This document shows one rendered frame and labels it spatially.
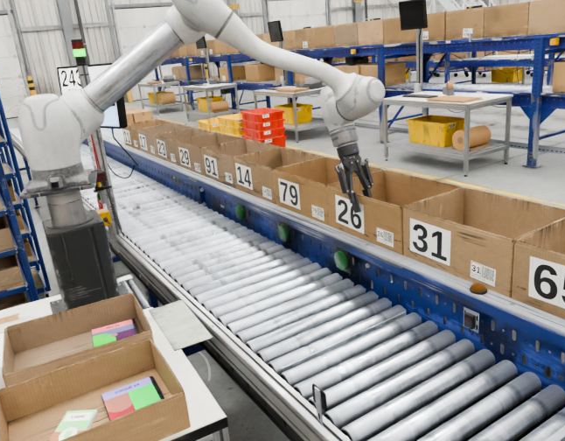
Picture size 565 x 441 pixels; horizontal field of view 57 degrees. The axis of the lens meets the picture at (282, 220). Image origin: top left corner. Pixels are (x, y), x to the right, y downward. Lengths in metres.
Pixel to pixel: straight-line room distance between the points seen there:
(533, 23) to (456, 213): 5.00
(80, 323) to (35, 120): 0.64
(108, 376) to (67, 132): 0.74
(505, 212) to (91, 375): 1.32
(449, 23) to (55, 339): 6.49
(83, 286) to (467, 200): 1.32
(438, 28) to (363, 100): 5.94
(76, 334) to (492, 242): 1.27
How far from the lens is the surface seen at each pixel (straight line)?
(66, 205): 1.79
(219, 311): 1.77
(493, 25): 7.03
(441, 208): 1.81
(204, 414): 1.34
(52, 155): 1.73
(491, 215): 1.84
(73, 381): 1.49
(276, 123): 7.51
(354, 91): 1.66
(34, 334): 1.79
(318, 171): 2.42
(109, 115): 2.67
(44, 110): 1.73
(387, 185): 2.14
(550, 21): 6.63
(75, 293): 1.85
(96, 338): 1.70
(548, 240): 1.57
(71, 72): 2.90
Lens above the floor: 1.58
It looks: 19 degrees down
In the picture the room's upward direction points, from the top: 5 degrees counter-clockwise
